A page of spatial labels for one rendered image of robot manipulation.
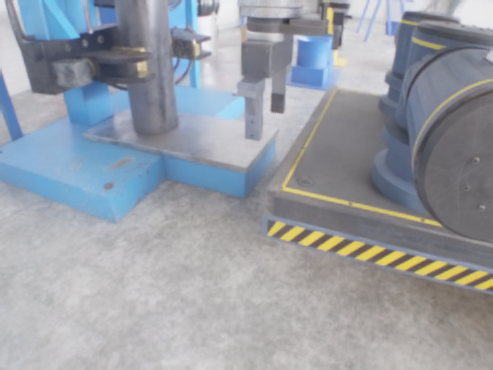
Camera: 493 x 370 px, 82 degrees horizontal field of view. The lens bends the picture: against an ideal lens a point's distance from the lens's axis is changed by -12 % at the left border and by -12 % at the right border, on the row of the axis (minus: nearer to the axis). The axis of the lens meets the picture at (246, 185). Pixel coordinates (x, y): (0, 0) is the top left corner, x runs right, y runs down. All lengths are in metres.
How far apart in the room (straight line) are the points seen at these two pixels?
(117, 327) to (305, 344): 0.49
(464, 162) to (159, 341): 0.76
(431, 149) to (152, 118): 1.24
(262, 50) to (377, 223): 0.40
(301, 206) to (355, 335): 0.39
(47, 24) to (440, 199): 1.30
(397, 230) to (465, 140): 0.35
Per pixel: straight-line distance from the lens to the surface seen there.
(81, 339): 0.94
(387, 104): 1.24
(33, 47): 1.38
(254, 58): 0.49
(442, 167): 0.39
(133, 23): 1.37
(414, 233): 0.69
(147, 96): 1.42
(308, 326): 0.89
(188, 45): 1.55
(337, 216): 0.68
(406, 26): 1.21
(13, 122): 2.11
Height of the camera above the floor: 0.74
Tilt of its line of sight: 34 degrees down
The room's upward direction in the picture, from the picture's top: 1 degrees clockwise
